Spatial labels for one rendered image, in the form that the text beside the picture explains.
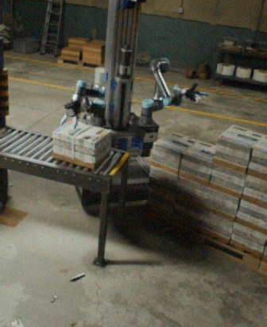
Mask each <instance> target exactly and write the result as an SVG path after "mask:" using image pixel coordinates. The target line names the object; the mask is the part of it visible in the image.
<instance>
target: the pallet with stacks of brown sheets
mask: <svg viewBox="0 0 267 327"><path fill-rule="evenodd" d="M68 44H69V46H68V47H66V48H63V49H61V57H59V58H58V64H67V65H72V66H77V67H85V68H90V69H95V67H88V66H85V63H92V64H97V65H98V66H99V67H104V64H105V53H106V41H105V40H91V39H90V38H87V39H84V38H78V37H73V38H70V39H68ZM67 60H73V61H78V64H73V63H65V62H64V61H67Z"/></svg>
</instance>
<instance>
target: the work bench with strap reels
mask: <svg viewBox="0 0 267 327"><path fill-rule="evenodd" d="M221 46H226V47H221ZM241 47H242V46H240V45H235V46H229V45H225V44H223V43H220V44H219V46H218V55H217V59H216V62H215V70H214V75H213V79H212V84H211V86H213V87H214V86H215V85H214V83H215V80H216V81H217V79H216V78H217V77H218V78H223V79H227V80H232V81H238V82H243V83H252V84H257V85H262V86H267V71H263V70H254V74H253V75H251V71H252V70H251V69H250V68H247V67H238V68H237V71H236V73H234V69H235V66H233V65H229V64H224V63H219V62H220V58H221V53H222V52H229V53H235V54H240V55H246V56H256V57H262V58H267V49H263V50H265V51H266V52H258V51H257V49H255V48H251V47H247V51H244V54H243V51H242V50H240V48H241Z"/></svg>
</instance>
